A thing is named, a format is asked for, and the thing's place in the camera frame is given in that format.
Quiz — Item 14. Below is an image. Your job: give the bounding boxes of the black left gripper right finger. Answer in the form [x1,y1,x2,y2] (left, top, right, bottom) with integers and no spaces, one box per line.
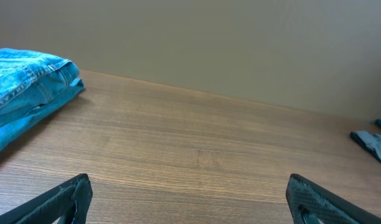
[286,174,381,224]

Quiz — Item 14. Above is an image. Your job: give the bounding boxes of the grey shorts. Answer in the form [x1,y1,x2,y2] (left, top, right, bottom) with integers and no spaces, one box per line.
[349,131,381,163]

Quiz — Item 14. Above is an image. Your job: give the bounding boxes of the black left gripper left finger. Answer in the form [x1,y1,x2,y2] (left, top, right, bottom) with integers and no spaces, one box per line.
[0,174,93,224]

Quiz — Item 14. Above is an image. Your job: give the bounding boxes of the folded blue denim jeans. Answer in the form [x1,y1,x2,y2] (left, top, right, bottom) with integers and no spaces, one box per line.
[0,48,84,152]

